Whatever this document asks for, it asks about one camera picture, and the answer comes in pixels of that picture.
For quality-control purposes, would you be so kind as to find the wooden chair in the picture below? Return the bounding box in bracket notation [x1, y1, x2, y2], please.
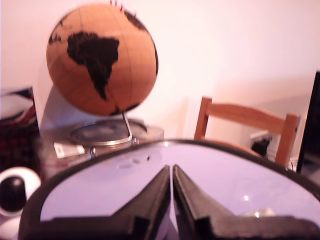
[194, 96, 300, 167]

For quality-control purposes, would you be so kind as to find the black rice cooker lid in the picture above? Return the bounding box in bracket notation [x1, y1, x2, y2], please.
[18, 138, 320, 240]

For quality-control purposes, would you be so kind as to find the dark patterned bag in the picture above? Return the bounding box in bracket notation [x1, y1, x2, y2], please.
[0, 86, 41, 173]

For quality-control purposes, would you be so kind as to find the white wall socket with plug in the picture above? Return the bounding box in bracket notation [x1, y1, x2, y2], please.
[250, 132, 273, 154]

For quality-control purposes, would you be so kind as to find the black monitor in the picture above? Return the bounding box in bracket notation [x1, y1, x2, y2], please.
[296, 71, 320, 173]

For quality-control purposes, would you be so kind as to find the white round security camera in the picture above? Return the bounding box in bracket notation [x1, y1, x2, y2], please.
[0, 166, 42, 240]

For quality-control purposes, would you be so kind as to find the round metal tin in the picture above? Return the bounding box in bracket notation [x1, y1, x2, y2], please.
[37, 119, 165, 176]

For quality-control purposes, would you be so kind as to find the cork globe on metal stand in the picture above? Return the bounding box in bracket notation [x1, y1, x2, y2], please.
[46, 1, 160, 146]

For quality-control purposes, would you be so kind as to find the white label card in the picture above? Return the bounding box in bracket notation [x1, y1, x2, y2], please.
[53, 142, 86, 159]

